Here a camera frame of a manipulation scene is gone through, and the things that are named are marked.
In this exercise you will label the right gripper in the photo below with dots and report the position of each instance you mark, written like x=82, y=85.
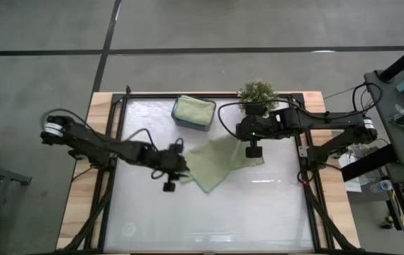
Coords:
x=258, y=125

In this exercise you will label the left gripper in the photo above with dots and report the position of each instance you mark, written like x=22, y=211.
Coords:
x=170, y=161

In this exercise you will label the green microfiber towel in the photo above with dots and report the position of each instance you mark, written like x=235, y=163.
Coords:
x=216, y=163
x=195, y=110

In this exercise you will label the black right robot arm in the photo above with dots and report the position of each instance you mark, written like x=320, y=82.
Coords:
x=329, y=120

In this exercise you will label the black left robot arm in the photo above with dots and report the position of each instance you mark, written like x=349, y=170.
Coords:
x=92, y=143

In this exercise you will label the small potted artificial plant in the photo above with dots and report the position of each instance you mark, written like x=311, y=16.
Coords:
x=258, y=90

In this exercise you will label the dark grey plastic bin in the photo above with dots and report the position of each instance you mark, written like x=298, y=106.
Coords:
x=191, y=127

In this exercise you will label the dark grey side desk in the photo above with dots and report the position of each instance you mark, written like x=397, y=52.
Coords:
x=382, y=106

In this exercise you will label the clear plastic bottle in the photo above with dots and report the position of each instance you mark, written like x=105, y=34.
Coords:
x=382, y=186

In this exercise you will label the black aluminium table frame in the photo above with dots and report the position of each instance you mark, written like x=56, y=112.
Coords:
x=116, y=97

